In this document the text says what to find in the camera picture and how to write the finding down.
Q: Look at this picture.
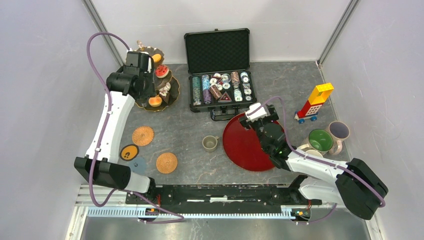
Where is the orange peach bun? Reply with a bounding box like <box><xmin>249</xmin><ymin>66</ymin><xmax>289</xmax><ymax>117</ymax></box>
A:
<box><xmin>148</xmin><ymin>95</ymin><xmax>163</xmax><ymax>108</ymax></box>

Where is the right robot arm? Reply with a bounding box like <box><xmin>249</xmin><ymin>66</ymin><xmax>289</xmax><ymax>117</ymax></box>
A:
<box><xmin>239</xmin><ymin>103</ymin><xmax>389</xmax><ymax>220</ymax></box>

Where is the woven coaster front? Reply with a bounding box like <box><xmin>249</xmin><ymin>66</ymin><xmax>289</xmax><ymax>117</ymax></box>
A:
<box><xmin>156</xmin><ymin>152</ymin><xmax>178</xmax><ymax>174</ymax></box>

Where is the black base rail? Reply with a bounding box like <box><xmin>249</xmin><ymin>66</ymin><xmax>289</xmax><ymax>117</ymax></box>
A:
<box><xmin>125</xmin><ymin>175</ymin><xmax>323</xmax><ymax>222</ymax></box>

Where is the beige purple mug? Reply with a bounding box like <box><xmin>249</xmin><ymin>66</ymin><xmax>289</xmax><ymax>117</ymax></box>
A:
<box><xmin>325</xmin><ymin>121</ymin><xmax>350</xmax><ymax>155</ymax></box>

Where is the woven coaster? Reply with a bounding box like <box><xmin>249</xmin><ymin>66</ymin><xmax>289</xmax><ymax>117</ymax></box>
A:
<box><xmin>131</xmin><ymin>126</ymin><xmax>155</xmax><ymax>147</ymax></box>
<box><xmin>156</xmin><ymin>152</ymin><xmax>178</xmax><ymax>174</ymax></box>

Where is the white striped donut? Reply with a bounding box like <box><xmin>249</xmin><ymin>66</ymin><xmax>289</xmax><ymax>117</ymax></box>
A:
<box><xmin>159</xmin><ymin>82</ymin><xmax>171</xmax><ymax>92</ymax></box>

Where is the purple cable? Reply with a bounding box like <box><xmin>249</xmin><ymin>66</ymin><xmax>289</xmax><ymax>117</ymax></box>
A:
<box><xmin>246</xmin><ymin>96</ymin><xmax>387</xmax><ymax>224</ymax></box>
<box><xmin>86</xmin><ymin>32</ymin><xmax>186</xmax><ymax>225</ymax></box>

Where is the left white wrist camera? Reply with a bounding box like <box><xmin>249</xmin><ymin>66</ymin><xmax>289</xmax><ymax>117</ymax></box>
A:
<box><xmin>145</xmin><ymin>55</ymin><xmax>154</xmax><ymax>73</ymax></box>

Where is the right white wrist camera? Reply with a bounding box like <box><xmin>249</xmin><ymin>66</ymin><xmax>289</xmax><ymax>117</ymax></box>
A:
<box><xmin>245</xmin><ymin>102</ymin><xmax>269</xmax><ymax>122</ymax></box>

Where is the chocolate cake slice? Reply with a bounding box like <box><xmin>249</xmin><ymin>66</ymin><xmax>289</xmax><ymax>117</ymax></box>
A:
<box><xmin>159</xmin><ymin>91</ymin><xmax>170</xmax><ymax>105</ymax></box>

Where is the toy block tower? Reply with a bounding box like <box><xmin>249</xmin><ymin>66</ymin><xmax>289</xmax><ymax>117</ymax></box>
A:
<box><xmin>294</xmin><ymin>82</ymin><xmax>334</xmax><ymax>124</ymax></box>

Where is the small grey-green cup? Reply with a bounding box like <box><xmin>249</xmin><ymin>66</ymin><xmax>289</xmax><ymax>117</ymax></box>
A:
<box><xmin>202</xmin><ymin>135</ymin><xmax>220</xmax><ymax>152</ymax></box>

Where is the black poker chip case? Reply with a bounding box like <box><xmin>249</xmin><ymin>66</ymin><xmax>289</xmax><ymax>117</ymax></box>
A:
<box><xmin>183</xmin><ymin>28</ymin><xmax>257</xmax><ymax>121</ymax></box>

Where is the yellow cup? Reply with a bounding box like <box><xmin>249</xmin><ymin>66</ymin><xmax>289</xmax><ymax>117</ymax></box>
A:
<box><xmin>305</xmin><ymin>149</ymin><xmax>323</xmax><ymax>158</ymax></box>

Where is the yellow round cookie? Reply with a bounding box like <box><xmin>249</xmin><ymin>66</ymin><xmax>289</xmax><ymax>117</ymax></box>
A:
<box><xmin>152</xmin><ymin>53</ymin><xmax>162</xmax><ymax>64</ymax></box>

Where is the orange black coaster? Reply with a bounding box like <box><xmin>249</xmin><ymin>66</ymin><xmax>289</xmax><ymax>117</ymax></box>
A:
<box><xmin>119</xmin><ymin>144</ymin><xmax>140</xmax><ymax>162</ymax></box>

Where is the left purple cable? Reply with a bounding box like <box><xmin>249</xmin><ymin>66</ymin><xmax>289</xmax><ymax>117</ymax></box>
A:
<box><xmin>86</xmin><ymin>32</ymin><xmax>186</xmax><ymax>225</ymax></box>

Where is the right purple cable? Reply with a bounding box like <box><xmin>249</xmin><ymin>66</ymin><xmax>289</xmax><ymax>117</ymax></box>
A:
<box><xmin>246</xmin><ymin>96</ymin><xmax>387</xmax><ymax>224</ymax></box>

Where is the woven coaster left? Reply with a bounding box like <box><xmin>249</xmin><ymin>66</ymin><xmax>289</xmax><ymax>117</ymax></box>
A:
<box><xmin>131</xmin><ymin>126</ymin><xmax>155</xmax><ymax>147</ymax></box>

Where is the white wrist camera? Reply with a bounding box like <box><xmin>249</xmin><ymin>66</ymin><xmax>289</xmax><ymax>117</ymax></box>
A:
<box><xmin>245</xmin><ymin>102</ymin><xmax>269</xmax><ymax>122</ymax></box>
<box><xmin>145</xmin><ymin>55</ymin><xmax>154</xmax><ymax>73</ymax></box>

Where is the green bowl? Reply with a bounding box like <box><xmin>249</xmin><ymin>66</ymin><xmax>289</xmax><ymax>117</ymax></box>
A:
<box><xmin>298</xmin><ymin>129</ymin><xmax>334</xmax><ymax>155</ymax></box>

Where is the red frosted donut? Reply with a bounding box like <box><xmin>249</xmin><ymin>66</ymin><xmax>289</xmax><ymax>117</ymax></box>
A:
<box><xmin>155</xmin><ymin>64</ymin><xmax>170</xmax><ymax>79</ymax></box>

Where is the red round tray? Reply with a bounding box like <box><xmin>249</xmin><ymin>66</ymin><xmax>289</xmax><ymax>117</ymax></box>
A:
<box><xmin>222</xmin><ymin>113</ymin><xmax>291</xmax><ymax>172</ymax></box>

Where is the three-tier dessert stand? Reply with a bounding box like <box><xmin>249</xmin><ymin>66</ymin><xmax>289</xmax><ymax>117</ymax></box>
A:
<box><xmin>135</xmin><ymin>40</ymin><xmax>180</xmax><ymax>112</ymax></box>

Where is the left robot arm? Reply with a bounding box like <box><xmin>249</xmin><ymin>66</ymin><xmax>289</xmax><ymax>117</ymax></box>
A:
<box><xmin>74</xmin><ymin>51</ymin><xmax>157</xmax><ymax>204</ymax></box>

